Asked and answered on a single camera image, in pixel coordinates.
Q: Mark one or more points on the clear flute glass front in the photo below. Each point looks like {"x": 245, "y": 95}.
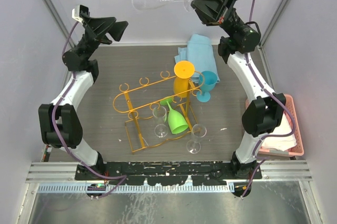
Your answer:
{"x": 198, "y": 133}

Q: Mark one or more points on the blue plastic wine glass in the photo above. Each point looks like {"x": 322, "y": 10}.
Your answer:
{"x": 207, "y": 82}

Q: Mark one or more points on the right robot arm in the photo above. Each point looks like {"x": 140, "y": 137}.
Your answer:
{"x": 265, "y": 110}

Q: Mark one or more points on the clear flute glass middle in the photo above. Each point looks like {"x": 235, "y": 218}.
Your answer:
{"x": 160, "y": 117}

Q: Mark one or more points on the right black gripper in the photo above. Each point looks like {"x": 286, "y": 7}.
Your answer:
{"x": 215, "y": 10}

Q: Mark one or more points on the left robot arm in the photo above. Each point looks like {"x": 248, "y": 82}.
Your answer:
{"x": 59, "y": 123}

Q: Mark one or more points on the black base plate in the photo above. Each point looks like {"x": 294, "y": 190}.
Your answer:
{"x": 208, "y": 173}

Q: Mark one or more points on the gold wire glass rack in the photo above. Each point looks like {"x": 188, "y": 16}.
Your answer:
{"x": 123, "y": 104}

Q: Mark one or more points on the clear flute glass back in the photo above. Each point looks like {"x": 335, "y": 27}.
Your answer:
{"x": 142, "y": 5}

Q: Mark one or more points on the green plastic wine glass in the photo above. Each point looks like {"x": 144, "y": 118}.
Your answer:
{"x": 176, "y": 121}

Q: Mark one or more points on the clear flute glass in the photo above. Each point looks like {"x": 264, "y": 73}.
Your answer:
{"x": 142, "y": 5}
{"x": 198, "y": 133}
{"x": 160, "y": 117}

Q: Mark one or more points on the orange plastic wine glass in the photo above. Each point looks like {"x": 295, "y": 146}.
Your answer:
{"x": 183, "y": 70}

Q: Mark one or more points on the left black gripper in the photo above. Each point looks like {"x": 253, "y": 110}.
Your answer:
{"x": 95, "y": 27}

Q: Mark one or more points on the light blue folded cloth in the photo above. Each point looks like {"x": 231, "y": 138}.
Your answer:
{"x": 199, "y": 52}

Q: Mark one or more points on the slotted cable duct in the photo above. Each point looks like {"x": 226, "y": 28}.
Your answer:
{"x": 97, "y": 188}

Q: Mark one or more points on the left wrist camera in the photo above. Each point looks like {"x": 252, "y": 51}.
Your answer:
{"x": 78, "y": 10}

